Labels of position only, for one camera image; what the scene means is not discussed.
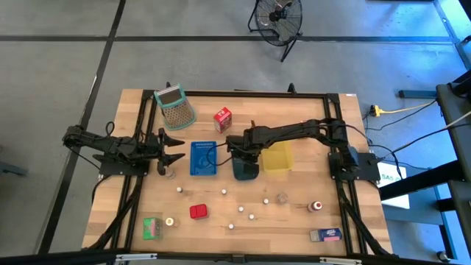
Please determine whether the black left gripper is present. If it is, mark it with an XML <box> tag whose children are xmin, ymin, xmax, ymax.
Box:
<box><xmin>141</xmin><ymin>127</ymin><xmax>187</xmax><ymax>176</ymax></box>

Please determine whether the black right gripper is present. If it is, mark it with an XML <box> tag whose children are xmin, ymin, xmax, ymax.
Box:
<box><xmin>225</xmin><ymin>125</ymin><xmax>266</xmax><ymax>166</ymax></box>

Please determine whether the red-lidded patterned paprika tin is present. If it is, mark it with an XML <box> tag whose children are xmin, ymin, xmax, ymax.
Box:
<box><xmin>189</xmin><ymin>203</ymin><xmax>209</xmax><ymax>221</ymax></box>

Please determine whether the grey plastic bin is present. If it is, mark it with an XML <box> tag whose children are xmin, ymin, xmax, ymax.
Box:
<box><xmin>231</xmin><ymin>156</ymin><xmax>261</xmax><ymax>182</ymax></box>

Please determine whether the yellow translucent plastic bin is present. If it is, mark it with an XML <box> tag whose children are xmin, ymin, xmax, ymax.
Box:
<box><xmin>260</xmin><ymin>141</ymin><xmax>295</xmax><ymax>173</ymax></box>

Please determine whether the blue plastic basket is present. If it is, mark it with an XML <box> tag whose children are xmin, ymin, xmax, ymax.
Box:
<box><xmin>189</xmin><ymin>141</ymin><xmax>218</xmax><ymax>177</ymax></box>

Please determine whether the red Froot Loops box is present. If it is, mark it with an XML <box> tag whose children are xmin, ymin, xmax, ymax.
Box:
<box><xmin>213</xmin><ymin>106</ymin><xmax>233</xmax><ymax>134</ymax></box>

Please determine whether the green Apple Jacks box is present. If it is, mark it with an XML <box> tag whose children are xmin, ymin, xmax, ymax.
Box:
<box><xmin>142</xmin><ymin>216</ymin><xmax>164</xmax><ymax>241</ymax></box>

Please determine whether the blue rectangular food box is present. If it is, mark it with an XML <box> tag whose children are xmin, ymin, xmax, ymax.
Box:
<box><xmin>309</xmin><ymin>227</ymin><xmax>344</xmax><ymax>243</ymax></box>

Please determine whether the black floor fan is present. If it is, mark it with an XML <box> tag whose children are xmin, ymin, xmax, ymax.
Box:
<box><xmin>247</xmin><ymin>0</ymin><xmax>304</xmax><ymax>63</ymax></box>

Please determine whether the white paper sign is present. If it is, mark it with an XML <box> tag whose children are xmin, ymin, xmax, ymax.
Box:
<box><xmin>377</xmin><ymin>161</ymin><xmax>411</xmax><ymax>210</ymax></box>

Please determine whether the black aluminium crossbar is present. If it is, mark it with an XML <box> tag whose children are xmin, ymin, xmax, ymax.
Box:
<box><xmin>0</xmin><ymin>248</ymin><xmax>471</xmax><ymax>265</ymax></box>

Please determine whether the grey office chair base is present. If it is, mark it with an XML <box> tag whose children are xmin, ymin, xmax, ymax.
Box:
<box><xmin>0</xmin><ymin>145</ymin><xmax>29</xmax><ymax>177</ymax></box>

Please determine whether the black steel beam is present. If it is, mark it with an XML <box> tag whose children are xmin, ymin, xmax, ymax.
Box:
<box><xmin>378</xmin><ymin>160</ymin><xmax>471</xmax><ymax>202</ymax></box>

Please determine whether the blue steel bar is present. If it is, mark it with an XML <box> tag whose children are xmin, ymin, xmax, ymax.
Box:
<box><xmin>398</xmin><ymin>89</ymin><xmax>439</xmax><ymax>99</ymax></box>

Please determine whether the blue steel leg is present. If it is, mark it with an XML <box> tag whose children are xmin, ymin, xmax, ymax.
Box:
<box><xmin>433</xmin><ymin>183</ymin><xmax>461</xmax><ymax>261</ymax></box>

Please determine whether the dark grey side table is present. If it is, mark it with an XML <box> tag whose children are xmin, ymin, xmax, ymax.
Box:
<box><xmin>436</xmin><ymin>68</ymin><xmax>471</xmax><ymax>264</ymax></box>

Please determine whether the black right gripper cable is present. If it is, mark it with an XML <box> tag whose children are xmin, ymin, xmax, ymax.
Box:
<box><xmin>205</xmin><ymin>142</ymin><xmax>233</xmax><ymax>167</ymax></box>

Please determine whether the steel box grater teal handle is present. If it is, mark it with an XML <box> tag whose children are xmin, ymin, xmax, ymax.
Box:
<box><xmin>153</xmin><ymin>82</ymin><xmax>197</xmax><ymax>132</ymax></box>

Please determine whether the silver aluminium bracket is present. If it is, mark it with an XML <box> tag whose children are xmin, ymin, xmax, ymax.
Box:
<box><xmin>115</xmin><ymin>252</ymin><xmax>158</xmax><ymax>263</ymax></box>
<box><xmin>319</xmin><ymin>256</ymin><xmax>364</xmax><ymax>265</ymax></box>

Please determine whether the black floor cable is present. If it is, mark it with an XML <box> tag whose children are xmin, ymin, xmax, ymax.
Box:
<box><xmin>367</xmin><ymin>123</ymin><xmax>471</xmax><ymax>169</ymax></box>

